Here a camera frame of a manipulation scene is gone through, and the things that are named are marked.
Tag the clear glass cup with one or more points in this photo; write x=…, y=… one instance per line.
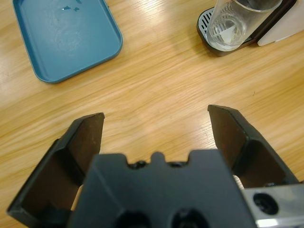
x=228, y=31

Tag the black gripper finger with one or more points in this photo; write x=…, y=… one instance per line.
x=57, y=171
x=259, y=164

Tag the teal plastic tray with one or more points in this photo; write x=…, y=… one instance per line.
x=66, y=40

